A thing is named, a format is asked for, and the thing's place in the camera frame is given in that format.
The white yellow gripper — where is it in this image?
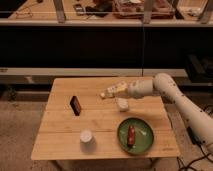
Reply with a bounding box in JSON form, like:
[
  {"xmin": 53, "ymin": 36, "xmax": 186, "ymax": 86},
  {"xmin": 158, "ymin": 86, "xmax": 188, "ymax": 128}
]
[{"xmin": 100, "ymin": 82, "xmax": 128, "ymax": 99}]

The dark eraser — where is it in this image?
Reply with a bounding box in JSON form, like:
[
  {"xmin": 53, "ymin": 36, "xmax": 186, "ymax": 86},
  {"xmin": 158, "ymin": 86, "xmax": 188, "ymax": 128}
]
[{"xmin": 70, "ymin": 96, "xmax": 81, "ymax": 116}]

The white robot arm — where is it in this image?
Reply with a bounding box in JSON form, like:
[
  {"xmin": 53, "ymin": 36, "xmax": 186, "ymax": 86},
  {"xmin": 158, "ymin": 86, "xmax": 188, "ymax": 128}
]
[{"xmin": 100, "ymin": 73, "xmax": 213, "ymax": 155}]

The white crumpled object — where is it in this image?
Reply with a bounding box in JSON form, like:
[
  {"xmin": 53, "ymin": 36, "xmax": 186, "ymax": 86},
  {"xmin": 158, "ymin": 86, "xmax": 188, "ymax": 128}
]
[{"xmin": 116, "ymin": 98, "xmax": 129, "ymax": 112}]

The wooden table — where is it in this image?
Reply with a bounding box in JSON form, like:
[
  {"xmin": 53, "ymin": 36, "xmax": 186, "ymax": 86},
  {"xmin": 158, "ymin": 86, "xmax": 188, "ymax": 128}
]
[{"xmin": 31, "ymin": 77, "xmax": 180, "ymax": 161}]

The white paper cup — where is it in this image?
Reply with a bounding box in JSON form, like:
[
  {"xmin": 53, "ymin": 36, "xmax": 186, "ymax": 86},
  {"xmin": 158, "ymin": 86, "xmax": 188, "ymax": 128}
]
[{"xmin": 80, "ymin": 130, "xmax": 93, "ymax": 144}]

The red sausage on plate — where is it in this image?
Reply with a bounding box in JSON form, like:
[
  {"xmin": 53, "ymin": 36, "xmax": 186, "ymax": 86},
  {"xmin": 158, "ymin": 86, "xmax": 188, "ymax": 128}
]
[{"xmin": 127, "ymin": 125, "xmax": 135, "ymax": 148}]

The green round plate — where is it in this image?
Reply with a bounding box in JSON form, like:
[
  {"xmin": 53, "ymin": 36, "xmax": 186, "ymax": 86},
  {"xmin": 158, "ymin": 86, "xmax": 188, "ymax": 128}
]
[{"xmin": 117, "ymin": 117, "xmax": 154, "ymax": 155}]

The dark remote on shelf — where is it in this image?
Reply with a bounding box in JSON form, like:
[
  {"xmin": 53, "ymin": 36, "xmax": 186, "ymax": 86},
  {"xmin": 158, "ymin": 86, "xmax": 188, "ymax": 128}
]
[{"xmin": 73, "ymin": 4, "xmax": 85, "ymax": 16}]

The tray of items on shelf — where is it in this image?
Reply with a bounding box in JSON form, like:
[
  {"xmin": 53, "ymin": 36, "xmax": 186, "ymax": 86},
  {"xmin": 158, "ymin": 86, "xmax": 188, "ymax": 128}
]
[{"xmin": 113, "ymin": 0, "xmax": 175, "ymax": 19}]

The black device right background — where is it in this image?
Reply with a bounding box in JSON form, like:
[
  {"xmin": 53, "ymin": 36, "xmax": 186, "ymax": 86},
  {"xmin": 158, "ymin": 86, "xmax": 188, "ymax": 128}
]
[{"xmin": 185, "ymin": 55, "xmax": 213, "ymax": 83}]

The black box on floor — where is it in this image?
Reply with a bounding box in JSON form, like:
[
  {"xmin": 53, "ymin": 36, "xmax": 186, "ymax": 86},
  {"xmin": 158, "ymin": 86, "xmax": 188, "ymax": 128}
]
[{"xmin": 187, "ymin": 127, "xmax": 199, "ymax": 144}]

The black floor cable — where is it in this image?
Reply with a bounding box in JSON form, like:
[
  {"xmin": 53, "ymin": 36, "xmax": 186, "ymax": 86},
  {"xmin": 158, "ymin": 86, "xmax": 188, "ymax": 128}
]
[{"xmin": 176, "ymin": 143, "xmax": 213, "ymax": 171}]

